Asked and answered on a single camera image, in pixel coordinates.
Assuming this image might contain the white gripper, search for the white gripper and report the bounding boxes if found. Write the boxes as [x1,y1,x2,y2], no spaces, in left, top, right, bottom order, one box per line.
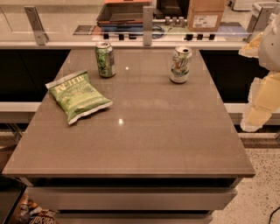
[238,14,280,132]

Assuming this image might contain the white 7up can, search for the white 7up can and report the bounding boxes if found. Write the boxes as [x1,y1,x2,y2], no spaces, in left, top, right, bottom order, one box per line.
[170,45,193,83]

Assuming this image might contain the green soda can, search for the green soda can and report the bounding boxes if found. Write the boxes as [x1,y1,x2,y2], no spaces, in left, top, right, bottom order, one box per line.
[94,41,116,78]

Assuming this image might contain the cardboard box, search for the cardboard box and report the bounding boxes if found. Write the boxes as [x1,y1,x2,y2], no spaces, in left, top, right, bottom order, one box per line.
[187,0,226,32]

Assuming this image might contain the open dark case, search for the open dark case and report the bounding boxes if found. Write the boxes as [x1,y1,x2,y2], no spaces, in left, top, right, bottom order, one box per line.
[96,0,152,25]

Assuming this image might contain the green chip bag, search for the green chip bag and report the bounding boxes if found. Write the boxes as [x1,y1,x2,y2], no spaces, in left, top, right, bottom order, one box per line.
[45,70,113,124]

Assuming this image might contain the grey drawer cabinet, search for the grey drawer cabinet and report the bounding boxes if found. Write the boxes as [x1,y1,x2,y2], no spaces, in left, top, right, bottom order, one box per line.
[25,186,237,224]

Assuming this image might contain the colourful snack bag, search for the colourful snack bag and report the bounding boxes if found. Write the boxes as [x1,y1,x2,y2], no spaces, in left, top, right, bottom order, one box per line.
[8,194,59,224]

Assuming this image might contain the right metal railing bracket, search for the right metal railing bracket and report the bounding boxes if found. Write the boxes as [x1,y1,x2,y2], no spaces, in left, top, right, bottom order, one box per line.
[247,7,274,42]

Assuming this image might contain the metal railing bracket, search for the metal railing bracket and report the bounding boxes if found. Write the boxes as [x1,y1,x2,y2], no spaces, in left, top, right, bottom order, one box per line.
[247,7,274,42]
[143,5,153,46]
[24,6,49,46]

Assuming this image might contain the middle metal railing bracket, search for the middle metal railing bracket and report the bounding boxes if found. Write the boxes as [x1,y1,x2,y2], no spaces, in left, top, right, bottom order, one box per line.
[143,5,153,46]

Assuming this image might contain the black cable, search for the black cable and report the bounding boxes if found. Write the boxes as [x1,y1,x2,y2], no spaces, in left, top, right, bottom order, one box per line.
[268,206,280,224]

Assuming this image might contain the left metal railing bracket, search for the left metal railing bracket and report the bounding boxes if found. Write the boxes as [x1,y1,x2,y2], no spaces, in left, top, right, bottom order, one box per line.
[24,6,49,46]

